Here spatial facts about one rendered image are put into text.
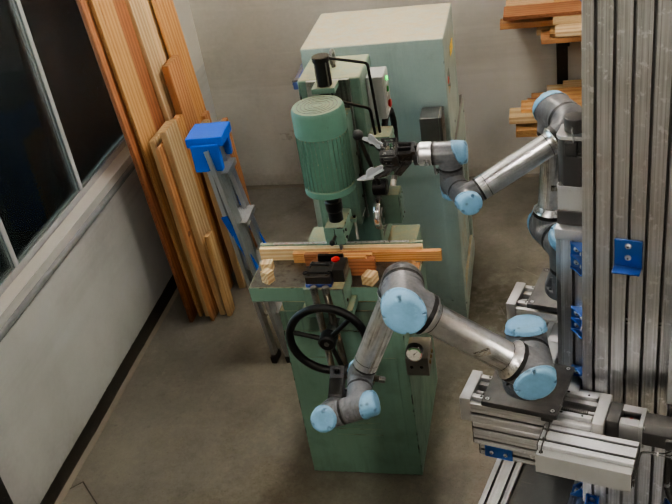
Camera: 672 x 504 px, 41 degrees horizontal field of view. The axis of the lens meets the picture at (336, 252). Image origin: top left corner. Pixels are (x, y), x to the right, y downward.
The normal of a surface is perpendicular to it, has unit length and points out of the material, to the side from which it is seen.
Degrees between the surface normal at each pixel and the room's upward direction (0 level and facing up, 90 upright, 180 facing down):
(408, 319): 85
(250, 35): 90
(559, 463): 90
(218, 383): 0
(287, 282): 0
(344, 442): 90
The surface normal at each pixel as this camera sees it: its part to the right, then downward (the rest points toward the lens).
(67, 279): 0.97, -0.03
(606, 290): -0.43, 0.53
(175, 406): -0.15, -0.84
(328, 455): -0.19, 0.55
